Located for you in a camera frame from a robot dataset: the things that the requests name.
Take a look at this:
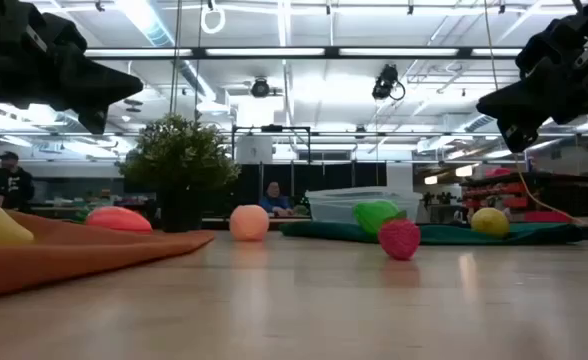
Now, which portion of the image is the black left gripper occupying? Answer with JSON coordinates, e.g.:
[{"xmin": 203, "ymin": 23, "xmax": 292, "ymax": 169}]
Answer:
[{"xmin": 16, "ymin": 12, "xmax": 144, "ymax": 135}]

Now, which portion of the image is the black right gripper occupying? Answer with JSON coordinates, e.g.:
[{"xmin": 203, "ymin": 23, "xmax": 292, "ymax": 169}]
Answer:
[{"xmin": 476, "ymin": 0, "xmax": 588, "ymax": 154}]

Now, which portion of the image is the orange toy carrot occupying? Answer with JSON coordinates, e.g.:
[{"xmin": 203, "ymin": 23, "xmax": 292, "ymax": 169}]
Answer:
[{"xmin": 84, "ymin": 206, "xmax": 154, "ymax": 234}]

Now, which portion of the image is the red toy strawberry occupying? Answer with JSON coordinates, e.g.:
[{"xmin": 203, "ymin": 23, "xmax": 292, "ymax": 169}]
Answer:
[{"xmin": 377, "ymin": 209, "xmax": 422, "ymax": 262}]

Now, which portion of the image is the green toy pepper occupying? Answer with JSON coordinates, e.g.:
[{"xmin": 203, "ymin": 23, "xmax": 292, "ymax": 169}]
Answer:
[{"xmin": 352, "ymin": 199, "xmax": 401, "ymax": 237}]

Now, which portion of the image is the clear plastic tupperware container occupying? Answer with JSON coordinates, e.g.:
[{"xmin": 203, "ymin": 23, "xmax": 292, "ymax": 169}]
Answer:
[{"xmin": 305, "ymin": 186, "xmax": 424, "ymax": 225}]

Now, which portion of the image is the red storage shelf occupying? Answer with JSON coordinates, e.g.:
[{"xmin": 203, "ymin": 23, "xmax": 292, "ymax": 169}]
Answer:
[{"xmin": 461, "ymin": 167, "xmax": 588, "ymax": 224}]

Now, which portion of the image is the artificial potted plant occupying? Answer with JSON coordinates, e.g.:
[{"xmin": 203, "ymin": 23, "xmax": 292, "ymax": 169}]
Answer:
[{"xmin": 118, "ymin": 113, "xmax": 241, "ymax": 234}]

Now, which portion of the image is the dark green cloth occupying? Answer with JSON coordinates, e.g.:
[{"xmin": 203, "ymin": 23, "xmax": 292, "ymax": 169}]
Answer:
[{"xmin": 279, "ymin": 221, "xmax": 584, "ymax": 246}]

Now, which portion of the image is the person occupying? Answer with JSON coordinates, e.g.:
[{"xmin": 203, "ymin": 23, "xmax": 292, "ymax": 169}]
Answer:
[
  {"xmin": 0, "ymin": 151, "xmax": 36, "ymax": 212},
  {"xmin": 258, "ymin": 180, "xmax": 295, "ymax": 217}
]

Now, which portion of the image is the orange cloth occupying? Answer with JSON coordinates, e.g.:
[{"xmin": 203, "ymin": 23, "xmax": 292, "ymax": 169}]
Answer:
[{"xmin": 0, "ymin": 209, "xmax": 216, "ymax": 301}]

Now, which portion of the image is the round black ceiling fixture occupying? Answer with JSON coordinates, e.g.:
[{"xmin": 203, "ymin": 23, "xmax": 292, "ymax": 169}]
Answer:
[{"xmin": 249, "ymin": 77, "xmax": 273, "ymax": 99}]

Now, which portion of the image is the overhead light bar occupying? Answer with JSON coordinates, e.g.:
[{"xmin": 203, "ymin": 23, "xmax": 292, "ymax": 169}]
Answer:
[{"xmin": 83, "ymin": 46, "xmax": 525, "ymax": 60}]

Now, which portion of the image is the peach-coloured toy peach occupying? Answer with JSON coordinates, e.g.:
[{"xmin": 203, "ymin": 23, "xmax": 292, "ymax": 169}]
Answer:
[{"xmin": 228, "ymin": 204, "xmax": 271, "ymax": 243}]

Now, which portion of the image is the yellow hanging cable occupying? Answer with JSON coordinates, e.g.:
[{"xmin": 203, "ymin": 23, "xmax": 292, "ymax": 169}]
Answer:
[{"xmin": 482, "ymin": 0, "xmax": 586, "ymax": 226}]

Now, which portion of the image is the white hanging ring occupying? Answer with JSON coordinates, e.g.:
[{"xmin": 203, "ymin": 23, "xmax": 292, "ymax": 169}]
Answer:
[{"xmin": 200, "ymin": 2, "xmax": 227, "ymax": 35}]

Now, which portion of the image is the black overhead camera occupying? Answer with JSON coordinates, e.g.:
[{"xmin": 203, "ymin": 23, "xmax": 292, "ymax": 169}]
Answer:
[{"xmin": 371, "ymin": 63, "xmax": 406, "ymax": 101}]

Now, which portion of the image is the black distant rig frame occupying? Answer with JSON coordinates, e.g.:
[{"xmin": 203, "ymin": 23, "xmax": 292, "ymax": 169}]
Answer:
[{"xmin": 231, "ymin": 123, "xmax": 314, "ymax": 201}]

